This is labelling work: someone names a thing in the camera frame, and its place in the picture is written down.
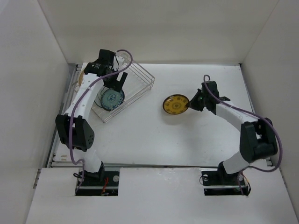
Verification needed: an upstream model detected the blue patterned small plate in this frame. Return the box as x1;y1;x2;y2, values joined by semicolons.
100;89;125;111

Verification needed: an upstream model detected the yellow patterned small plate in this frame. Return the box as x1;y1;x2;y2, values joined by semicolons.
162;94;189;115

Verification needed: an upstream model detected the cream plate back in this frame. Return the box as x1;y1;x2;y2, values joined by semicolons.
78;69;85;86

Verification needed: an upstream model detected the white plate dark lettered rim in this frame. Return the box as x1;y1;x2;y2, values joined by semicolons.
94;86;108;108

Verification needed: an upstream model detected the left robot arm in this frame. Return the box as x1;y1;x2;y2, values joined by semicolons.
55;49;129;185

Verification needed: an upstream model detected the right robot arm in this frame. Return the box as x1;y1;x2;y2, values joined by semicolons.
187;81;282;185

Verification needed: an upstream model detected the wire dish rack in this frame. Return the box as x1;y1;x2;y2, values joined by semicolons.
74;53;156;124

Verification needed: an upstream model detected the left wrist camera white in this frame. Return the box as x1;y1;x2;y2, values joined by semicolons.
113;56;128;71

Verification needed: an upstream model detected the aluminium frame rail left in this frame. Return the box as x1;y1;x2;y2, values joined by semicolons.
44;63;82;168

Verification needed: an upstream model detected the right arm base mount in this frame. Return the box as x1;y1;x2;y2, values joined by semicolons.
200;170;251;196

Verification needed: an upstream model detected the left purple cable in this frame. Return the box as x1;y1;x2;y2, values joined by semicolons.
69;49;134;194

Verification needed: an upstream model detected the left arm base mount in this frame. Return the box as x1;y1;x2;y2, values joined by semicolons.
73;164;120;196

